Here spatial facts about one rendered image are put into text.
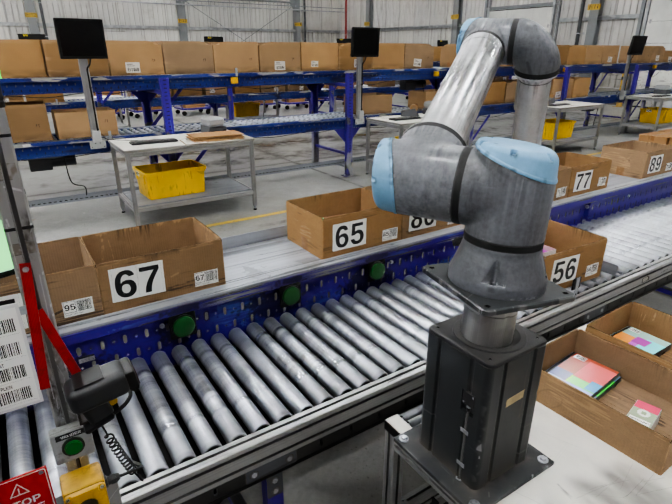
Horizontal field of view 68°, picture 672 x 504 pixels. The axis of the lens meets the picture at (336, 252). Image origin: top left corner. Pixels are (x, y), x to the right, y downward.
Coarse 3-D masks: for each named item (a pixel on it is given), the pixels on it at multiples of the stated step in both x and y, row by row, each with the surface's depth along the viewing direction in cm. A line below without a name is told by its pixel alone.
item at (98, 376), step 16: (96, 368) 91; (112, 368) 91; (128, 368) 91; (64, 384) 89; (80, 384) 87; (96, 384) 88; (112, 384) 89; (128, 384) 91; (80, 400) 87; (96, 400) 88; (112, 400) 93; (96, 416) 91; (112, 416) 92
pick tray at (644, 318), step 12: (612, 312) 160; (624, 312) 166; (636, 312) 167; (648, 312) 163; (660, 312) 160; (588, 324) 153; (600, 324) 158; (612, 324) 163; (624, 324) 169; (636, 324) 167; (648, 324) 164; (660, 324) 161; (600, 336) 149; (612, 336) 146; (660, 336) 162; (636, 348) 141; (660, 360) 136
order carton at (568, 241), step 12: (552, 228) 225; (564, 228) 220; (576, 228) 215; (552, 240) 226; (564, 240) 221; (576, 240) 216; (588, 240) 211; (600, 240) 201; (564, 252) 190; (576, 252) 194; (588, 252) 199; (600, 252) 204; (552, 264) 188; (588, 264) 202; (600, 264) 207; (576, 276) 200; (588, 276) 205
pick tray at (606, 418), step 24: (576, 336) 151; (552, 360) 147; (600, 360) 147; (624, 360) 141; (648, 360) 135; (552, 384) 129; (624, 384) 140; (648, 384) 137; (552, 408) 131; (576, 408) 125; (600, 408) 119; (624, 408) 130; (600, 432) 121; (624, 432) 116; (648, 432) 111; (648, 456) 112
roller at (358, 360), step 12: (300, 312) 181; (312, 324) 174; (324, 324) 173; (324, 336) 168; (336, 336) 165; (336, 348) 162; (348, 348) 159; (348, 360) 157; (360, 360) 153; (360, 372) 153; (372, 372) 148; (384, 372) 147
